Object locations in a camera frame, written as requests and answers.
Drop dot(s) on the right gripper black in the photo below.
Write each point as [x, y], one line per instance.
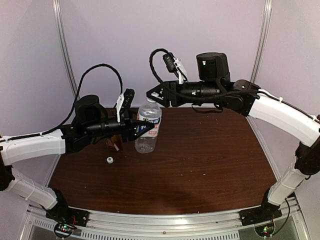
[165, 101]

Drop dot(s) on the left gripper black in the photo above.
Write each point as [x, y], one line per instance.
[128, 127]

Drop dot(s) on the white water bottle cap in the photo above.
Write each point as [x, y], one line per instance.
[155, 94]

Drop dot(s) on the clear water bottle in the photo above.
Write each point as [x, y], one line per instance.
[148, 112]

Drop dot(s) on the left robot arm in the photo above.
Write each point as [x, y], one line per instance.
[91, 121]

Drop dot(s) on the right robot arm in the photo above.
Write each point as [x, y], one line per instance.
[249, 100]

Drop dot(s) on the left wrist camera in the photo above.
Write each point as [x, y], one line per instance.
[124, 102]

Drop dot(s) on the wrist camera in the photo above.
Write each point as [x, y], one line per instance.
[175, 66]
[124, 102]

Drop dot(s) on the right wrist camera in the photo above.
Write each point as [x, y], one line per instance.
[175, 66]

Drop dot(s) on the right aluminium corner post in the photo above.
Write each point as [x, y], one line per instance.
[264, 32]

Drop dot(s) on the aluminium corner post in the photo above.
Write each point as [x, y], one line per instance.
[64, 46]
[264, 32]

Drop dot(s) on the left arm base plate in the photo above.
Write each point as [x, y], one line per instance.
[69, 223]

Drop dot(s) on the front aluminium rail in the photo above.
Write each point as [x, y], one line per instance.
[221, 225]

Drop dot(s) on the left aluminium corner post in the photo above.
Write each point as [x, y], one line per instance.
[64, 46]

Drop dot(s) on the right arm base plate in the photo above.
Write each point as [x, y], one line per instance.
[261, 219]

